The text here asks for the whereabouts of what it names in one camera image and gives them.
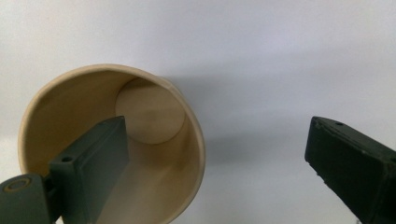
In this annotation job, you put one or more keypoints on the beige paper cup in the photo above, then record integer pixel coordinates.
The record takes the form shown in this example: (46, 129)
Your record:
(77, 112)

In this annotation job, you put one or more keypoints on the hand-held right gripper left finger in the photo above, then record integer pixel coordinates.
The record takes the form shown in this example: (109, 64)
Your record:
(90, 168)

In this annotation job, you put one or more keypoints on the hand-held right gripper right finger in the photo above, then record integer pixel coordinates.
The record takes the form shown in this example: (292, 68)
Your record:
(351, 165)

